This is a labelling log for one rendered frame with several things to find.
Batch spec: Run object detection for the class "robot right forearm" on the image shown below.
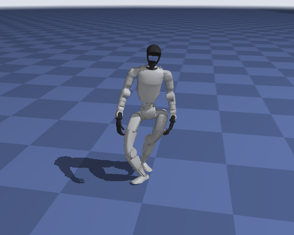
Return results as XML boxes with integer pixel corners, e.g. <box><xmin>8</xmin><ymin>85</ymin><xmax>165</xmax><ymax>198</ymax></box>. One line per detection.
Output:
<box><xmin>115</xmin><ymin>89</ymin><xmax>126</xmax><ymax>117</ymax></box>

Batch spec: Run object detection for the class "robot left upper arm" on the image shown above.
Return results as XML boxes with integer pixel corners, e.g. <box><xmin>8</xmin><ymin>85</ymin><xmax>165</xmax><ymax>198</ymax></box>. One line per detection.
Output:
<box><xmin>163</xmin><ymin>70</ymin><xmax>174</xmax><ymax>100</ymax></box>

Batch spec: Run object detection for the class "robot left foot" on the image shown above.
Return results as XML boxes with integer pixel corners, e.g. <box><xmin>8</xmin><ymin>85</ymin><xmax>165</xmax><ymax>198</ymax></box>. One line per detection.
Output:
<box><xmin>142</xmin><ymin>163</ymin><xmax>152</xmax><ymax>172</ymax></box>

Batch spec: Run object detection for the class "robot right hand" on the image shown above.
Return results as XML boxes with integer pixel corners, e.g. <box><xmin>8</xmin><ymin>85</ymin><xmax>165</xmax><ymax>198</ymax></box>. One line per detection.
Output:
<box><xmin>115</xmin><ymin>112</ymin><xmax>125</xmax><ymax>136</ymax></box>

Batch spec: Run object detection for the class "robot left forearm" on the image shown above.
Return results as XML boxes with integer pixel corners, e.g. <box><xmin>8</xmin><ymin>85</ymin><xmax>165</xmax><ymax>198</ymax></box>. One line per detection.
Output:
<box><xmin>168</xmin><ymin>93</ymin><xmax>176</xmax><ymax>120</ymax></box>

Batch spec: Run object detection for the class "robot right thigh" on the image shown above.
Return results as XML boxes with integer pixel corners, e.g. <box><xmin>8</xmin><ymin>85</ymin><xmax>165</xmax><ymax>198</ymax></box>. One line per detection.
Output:
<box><xmin>124</xmin><ymin>111</ymin><xmax>142</xmax><ymax>158</ymax></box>

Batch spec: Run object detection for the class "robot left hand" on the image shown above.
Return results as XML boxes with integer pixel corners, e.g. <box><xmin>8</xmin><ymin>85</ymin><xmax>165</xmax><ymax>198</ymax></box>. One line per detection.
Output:
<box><xmin>163</xmin><ymin>115</ymin><xmax>175</xmax><ymax>135</ymax></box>

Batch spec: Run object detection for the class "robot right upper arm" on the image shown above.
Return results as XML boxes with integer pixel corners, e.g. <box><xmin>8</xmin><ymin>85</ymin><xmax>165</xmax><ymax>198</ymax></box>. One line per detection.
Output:
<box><xmin>123</xmin><ymin>68</ymin><xmax>140</xmax><ymax>98</ymax></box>

